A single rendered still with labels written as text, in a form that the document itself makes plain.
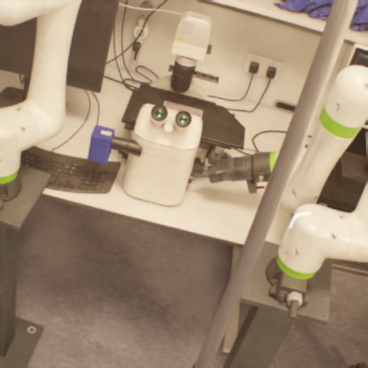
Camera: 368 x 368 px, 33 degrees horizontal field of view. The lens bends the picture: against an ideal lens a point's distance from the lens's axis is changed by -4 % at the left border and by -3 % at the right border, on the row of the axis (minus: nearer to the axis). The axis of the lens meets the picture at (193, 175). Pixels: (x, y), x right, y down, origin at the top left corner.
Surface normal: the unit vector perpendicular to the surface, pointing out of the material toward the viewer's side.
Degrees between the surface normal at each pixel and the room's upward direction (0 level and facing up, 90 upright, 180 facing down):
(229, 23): 90
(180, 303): 0
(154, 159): 91
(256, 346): 90
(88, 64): 86
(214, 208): 0
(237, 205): 0
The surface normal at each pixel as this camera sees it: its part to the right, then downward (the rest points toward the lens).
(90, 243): 0.22, -0.77
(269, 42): -0.11, 0.59
